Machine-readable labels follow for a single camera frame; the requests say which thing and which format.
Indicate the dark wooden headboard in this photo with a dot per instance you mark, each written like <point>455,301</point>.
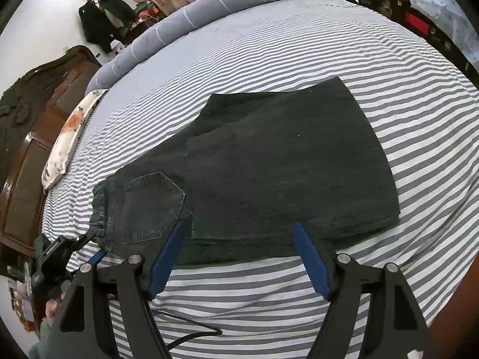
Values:
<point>30,179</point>

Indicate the grey white striped bed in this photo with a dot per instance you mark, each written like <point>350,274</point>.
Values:
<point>262,63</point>

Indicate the person's left forearm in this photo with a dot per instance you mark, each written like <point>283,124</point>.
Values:
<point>43,340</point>

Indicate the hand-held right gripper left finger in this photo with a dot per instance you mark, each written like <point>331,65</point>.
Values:
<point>168,258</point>

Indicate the cluttered bedside table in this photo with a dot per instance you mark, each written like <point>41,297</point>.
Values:
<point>146,13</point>

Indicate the person's left hand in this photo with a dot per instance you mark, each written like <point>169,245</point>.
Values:
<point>55,308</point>

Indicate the floral pillow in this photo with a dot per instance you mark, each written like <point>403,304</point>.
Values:
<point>71,131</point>

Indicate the hanging dark jacket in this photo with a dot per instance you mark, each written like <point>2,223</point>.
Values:
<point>93,26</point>

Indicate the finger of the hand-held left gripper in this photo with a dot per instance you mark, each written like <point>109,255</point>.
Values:
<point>98,257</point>

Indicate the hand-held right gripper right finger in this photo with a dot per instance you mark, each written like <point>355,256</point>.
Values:
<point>312,258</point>

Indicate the black denim pants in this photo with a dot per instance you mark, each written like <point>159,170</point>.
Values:
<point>280,175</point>

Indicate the grey rolled duvet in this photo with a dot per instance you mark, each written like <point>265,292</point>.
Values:
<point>194,11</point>

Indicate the brown wooden footboard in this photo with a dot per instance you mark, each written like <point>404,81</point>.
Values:
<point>456,325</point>

